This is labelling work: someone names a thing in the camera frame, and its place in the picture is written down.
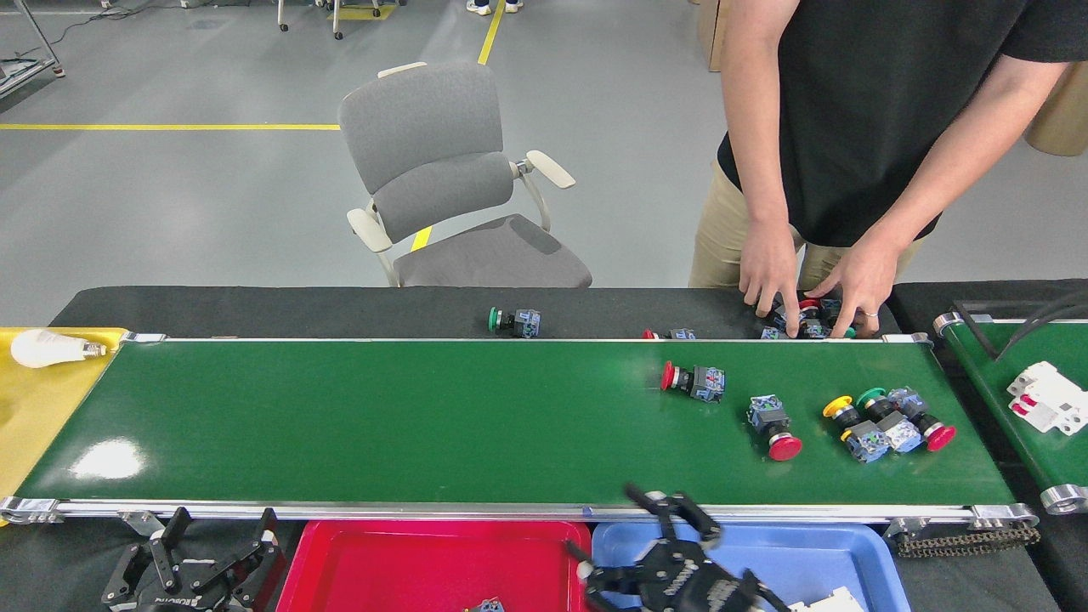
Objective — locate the yellow tray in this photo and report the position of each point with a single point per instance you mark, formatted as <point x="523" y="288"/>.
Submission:
<point x="42" y="416"/>

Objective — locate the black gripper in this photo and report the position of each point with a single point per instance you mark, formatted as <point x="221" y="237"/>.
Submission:
<point x="684" y="582"/>
<point x="191" y="602"/>

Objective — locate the yellow push button switch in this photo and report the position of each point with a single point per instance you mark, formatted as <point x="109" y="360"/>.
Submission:
<point x="867" y="442"/>

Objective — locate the blue plastic tray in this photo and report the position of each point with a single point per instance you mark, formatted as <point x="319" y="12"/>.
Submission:
<point x="816" y="561"/>

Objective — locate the metal cart frame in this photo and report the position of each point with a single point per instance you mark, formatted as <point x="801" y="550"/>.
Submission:
<point x="25" y="75"/>

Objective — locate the white light bulb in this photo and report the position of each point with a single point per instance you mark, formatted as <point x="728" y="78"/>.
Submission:
<point x="47" y="348"/>

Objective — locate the long black fabric cover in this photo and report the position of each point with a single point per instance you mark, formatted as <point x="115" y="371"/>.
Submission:
<point x="255" y="310"/>

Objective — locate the person's left forearm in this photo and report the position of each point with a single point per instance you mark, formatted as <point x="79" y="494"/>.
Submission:
<point x="960" y="161"/>

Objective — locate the person's left hand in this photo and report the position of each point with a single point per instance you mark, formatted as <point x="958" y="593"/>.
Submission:
<point x="867" y="280"/>

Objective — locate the black guide bracket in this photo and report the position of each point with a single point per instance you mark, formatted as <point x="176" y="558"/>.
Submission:
<point x="977" y="331"/>

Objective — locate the green feeder conveyor belt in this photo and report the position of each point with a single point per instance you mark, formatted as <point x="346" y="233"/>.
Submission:
<point x="1062" y="459"/>

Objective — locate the red plastic tray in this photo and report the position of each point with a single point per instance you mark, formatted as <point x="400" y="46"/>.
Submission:
<point x="408" y="569"/>

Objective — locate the person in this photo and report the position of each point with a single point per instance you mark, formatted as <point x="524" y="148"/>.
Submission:
<point x="875" y="102"/>

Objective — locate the person's right forearm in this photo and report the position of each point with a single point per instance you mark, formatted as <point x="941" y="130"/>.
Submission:
<point x="756" y="153"/>

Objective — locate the white rolling stand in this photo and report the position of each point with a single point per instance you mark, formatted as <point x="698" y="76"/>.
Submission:
<point x="337" y="19"/>

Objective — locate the red push button switch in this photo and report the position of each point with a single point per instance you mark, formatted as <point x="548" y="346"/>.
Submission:
<point x="769" y="416"/>
<point x="809" y="303"/>
<point x="939" y="438"/>
<point x="486" y="606"/>
<point x="680" y="334"/>
<point x="705" y="384"/>

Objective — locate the grey office chair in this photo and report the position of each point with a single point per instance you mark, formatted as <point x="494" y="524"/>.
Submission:
<point x="429" y="132"/>

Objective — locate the person's right hand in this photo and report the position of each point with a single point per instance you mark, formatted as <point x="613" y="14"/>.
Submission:
<point x="769" y="263"/>

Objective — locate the black feeder table cover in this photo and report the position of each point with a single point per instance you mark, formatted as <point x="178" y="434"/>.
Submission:
<point x="914" y="297"/>

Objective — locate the long green conveyor belt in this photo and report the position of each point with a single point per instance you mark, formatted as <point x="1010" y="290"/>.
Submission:
<point x="425" y="425"/>

